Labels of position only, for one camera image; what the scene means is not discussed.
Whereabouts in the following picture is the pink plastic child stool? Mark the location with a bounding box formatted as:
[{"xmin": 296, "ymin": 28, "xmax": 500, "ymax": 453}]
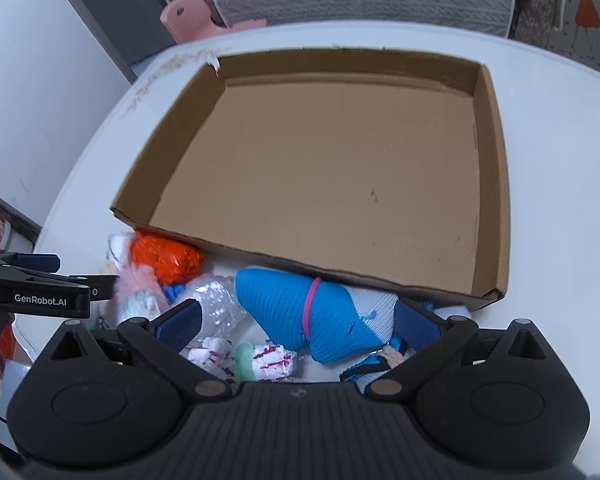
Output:
[{"xmin": 160, "ymin": 0, "xmax": 268, "ymax": 44}]

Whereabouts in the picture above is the pink fluffy sock bundle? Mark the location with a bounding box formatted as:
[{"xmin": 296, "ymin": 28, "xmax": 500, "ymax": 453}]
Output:
[{"xmin": 104, "ymin": 231, "xmax": 174, "ymax": 326}]

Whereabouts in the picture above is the orange plastic bag bundle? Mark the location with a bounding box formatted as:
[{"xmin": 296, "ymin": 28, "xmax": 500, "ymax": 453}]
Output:
[{"xmin": 130, "ymin": 231, "xmax": 204, "ymax": 285}]

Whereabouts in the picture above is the clear plastic bag bundle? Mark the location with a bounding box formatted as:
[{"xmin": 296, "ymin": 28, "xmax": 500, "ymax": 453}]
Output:
[{"xmin": 178, "ymin": 273, "xmax": 248, "ymax": 340}]

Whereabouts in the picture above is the white purple patterned sock roll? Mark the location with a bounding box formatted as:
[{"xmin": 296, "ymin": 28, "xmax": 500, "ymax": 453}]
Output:
[{"xmin": 186, "ymin": 337, "xmax": 297, "ymax": 385}]

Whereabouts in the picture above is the blue sock roll pink band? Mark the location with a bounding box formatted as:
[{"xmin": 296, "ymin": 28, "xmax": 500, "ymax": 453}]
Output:
[{"xmin": 234, "ymin": 268, "xmax": 398, "ymax": 365}]

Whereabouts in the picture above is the brown cardboard tray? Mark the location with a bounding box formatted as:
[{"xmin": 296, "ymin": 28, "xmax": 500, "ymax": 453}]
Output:
[{"xmin": 111, "ymin": 48, "xmax": 510, "ymax": 311}]

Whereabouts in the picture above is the white and blue sock roll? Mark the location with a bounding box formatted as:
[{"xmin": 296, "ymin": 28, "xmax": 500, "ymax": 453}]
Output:
[{"xmin": 338, "ymin": 299, "xmax": 462, "ymax": 395}]

